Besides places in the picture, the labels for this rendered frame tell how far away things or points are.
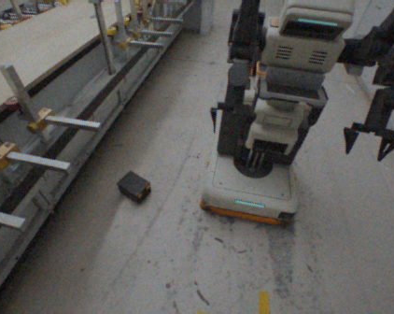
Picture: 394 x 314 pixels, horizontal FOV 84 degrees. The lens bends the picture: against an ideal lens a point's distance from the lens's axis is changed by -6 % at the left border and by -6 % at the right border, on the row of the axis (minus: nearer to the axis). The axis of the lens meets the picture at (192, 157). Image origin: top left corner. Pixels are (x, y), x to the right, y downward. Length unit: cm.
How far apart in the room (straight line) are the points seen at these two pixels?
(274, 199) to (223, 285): 60
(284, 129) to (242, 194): 54
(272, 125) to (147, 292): 115
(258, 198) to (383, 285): 95
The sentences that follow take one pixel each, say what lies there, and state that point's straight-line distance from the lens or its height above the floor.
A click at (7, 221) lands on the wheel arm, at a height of 84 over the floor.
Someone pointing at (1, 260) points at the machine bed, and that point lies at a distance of 171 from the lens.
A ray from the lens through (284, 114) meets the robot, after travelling 111.
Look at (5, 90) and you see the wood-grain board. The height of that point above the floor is 90.
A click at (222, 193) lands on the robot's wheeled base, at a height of 27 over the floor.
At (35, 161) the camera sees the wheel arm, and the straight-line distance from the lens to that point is 105.
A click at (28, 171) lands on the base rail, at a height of 70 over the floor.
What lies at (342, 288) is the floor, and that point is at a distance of 179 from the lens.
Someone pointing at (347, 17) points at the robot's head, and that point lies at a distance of 91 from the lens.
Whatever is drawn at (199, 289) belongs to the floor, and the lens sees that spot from 152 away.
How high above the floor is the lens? 148
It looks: 47 degrees down
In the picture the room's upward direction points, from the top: 3 degrees clockwise
